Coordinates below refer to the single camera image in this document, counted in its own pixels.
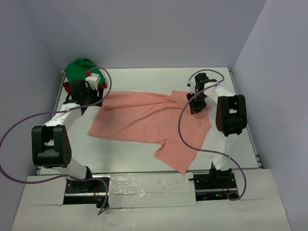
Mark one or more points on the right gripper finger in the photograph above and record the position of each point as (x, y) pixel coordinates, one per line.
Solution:
(192, 104)
(200, 103)

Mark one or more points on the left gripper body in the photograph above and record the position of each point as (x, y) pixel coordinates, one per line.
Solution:
(91, 95)

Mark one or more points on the pink t shirt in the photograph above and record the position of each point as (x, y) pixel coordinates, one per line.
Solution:
(154, 118)

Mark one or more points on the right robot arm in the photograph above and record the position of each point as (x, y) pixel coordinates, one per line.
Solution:
(231, 119)

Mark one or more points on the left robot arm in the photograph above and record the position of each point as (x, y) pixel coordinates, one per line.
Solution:
(51, 148)

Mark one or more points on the red folded t shirt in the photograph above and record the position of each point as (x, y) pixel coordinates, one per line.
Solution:
(67, 87)

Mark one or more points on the green folded t shirt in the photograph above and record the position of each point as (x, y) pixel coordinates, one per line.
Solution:
(78, 68)

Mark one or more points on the silver taped panel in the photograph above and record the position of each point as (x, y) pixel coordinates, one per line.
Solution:
(151, 190)

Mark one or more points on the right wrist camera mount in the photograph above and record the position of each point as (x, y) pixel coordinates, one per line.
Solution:
(192, 87)

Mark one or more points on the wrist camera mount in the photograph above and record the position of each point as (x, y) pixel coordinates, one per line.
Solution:
(93, 80)
(192, 87)

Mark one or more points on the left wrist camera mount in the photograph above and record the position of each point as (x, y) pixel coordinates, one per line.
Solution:
(93, 80)

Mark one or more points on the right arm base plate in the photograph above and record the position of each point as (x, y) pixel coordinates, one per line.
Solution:
(208, 187)

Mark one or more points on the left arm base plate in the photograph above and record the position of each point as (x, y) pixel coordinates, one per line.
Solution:
(84, 193)

